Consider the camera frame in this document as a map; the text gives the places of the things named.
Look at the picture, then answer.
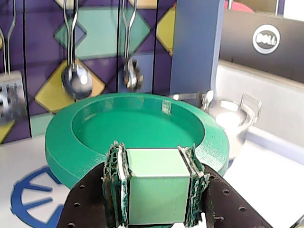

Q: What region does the blue wooden toy kitchen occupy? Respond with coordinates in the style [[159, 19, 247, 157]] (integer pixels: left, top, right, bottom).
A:
[[0, 0, 304, 228]]

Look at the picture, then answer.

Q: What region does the steel ladle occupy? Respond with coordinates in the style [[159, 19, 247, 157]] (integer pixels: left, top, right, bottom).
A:
[[61, 0, 94, 100]]

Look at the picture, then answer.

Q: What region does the black Dell monitor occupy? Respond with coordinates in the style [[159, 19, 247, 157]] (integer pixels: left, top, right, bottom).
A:
[[218, 9, 304, 84]]

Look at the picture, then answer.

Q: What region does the steel slotted spatula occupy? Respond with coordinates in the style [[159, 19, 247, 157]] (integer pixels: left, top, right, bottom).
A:
[[0, 0, 27, 128]]

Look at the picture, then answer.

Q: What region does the steel toy pot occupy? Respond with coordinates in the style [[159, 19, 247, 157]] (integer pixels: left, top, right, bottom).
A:
[[172, 90, 263, 159]]

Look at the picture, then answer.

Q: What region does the steel hanging utensil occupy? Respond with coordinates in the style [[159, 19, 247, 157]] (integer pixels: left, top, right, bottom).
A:
[[120, 0, 144, 93]]

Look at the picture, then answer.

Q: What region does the green round bowl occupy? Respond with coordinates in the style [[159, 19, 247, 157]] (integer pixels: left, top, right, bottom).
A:
[[45, 92, 230, 228]]

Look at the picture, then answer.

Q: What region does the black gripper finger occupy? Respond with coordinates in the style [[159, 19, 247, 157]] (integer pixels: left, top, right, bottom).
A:
[[177, 144, 272, 228], [57, 140, 131, 228]]

